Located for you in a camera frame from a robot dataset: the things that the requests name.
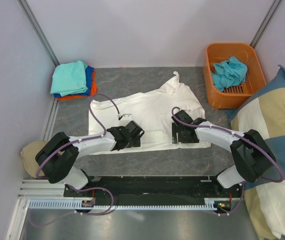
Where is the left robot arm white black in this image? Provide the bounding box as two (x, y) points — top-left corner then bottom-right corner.
(35, 120), (145, 197)

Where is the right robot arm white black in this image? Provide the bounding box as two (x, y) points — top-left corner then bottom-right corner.
(171, 107), (278, 197)

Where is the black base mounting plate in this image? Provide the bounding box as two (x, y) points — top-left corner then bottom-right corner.
(63, 176), (242, 205)

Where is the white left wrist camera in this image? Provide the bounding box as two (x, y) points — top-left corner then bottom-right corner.
(117, 113), (132, 126)

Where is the aluminium corner post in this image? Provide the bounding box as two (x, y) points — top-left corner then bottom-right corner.
(250, 0), (283, 49)
(17, 0), (60, 67)

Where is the folded blue t shirt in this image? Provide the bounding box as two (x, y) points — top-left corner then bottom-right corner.
(53, 66), (95, 98)

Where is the right aluminium corner post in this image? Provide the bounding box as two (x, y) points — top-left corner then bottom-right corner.
(250, 0), (283, 49)

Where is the crumpled teal t shirt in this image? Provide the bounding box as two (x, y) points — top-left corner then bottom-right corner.
(211, 56), (248, 92)

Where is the folded orange t shirt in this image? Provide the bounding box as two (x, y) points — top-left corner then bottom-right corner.
(56, 70), (98, 101)

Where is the blue beige checked pillow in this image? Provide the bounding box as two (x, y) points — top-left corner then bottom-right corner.
(226, 66), (285, 240)

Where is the white printed t shirt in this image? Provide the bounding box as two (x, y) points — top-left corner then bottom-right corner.
(88, 71), (211, 154)

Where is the orange plastic basket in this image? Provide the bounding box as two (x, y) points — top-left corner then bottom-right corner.
(203, 42), (267, 109)

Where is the left aluminium corner post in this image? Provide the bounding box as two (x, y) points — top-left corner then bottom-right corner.
(17, 0), (60, 67)

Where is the folded mint green t shirt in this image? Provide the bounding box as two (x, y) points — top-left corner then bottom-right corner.
(50, 60), (88, 97)

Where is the slotted white cable duct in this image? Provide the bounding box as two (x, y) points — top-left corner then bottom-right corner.
(28, 198), (229, 211)

